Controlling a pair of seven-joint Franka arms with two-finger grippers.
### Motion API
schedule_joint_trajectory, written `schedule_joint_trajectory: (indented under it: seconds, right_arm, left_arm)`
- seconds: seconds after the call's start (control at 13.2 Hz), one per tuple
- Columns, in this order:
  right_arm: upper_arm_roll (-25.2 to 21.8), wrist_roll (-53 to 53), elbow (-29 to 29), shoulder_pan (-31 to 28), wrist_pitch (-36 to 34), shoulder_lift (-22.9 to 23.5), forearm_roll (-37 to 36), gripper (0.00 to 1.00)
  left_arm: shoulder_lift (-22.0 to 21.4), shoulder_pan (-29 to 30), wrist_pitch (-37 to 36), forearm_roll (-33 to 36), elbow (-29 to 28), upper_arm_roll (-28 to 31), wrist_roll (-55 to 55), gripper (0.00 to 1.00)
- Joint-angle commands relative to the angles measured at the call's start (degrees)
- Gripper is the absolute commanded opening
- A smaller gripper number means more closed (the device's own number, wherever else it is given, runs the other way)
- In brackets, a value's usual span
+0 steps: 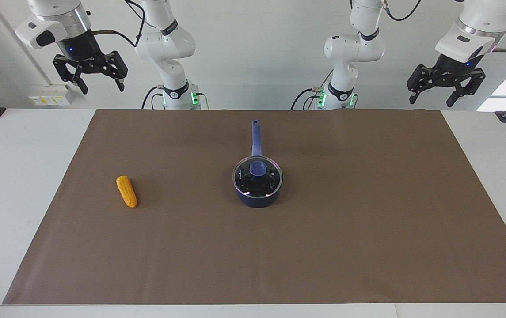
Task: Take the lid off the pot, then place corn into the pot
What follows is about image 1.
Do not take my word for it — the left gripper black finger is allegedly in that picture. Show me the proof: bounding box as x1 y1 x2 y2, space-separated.
446 69 486 108
407 64 434 105

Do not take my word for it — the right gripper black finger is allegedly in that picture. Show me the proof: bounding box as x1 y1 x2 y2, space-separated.
53 55 89 95
103 50 128 92

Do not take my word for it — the yellow corn cob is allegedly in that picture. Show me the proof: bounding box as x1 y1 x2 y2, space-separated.
116 175 138 208

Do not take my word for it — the glass lid with blue knob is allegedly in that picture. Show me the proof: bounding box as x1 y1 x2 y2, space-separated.
233 155 283 197

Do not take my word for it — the brown table mat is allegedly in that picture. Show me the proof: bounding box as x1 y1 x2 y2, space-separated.
2 109 506 305

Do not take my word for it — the dark blue saucepan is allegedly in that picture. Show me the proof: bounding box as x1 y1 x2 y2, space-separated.
232 120 284 208

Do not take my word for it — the white wall socket box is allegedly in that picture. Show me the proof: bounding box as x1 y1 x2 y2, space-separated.
29 85 75 106

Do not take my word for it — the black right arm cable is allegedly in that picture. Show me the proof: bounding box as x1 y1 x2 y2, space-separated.
91 0 146 48

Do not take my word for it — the black right base cable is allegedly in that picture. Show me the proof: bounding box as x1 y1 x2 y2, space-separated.
141 86 210 110

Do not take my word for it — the black base cable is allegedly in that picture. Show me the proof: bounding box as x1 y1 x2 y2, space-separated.
290 68 334 110
141 86 210 110

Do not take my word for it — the black left base cable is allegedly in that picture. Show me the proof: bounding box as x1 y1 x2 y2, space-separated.
290 68 334 110

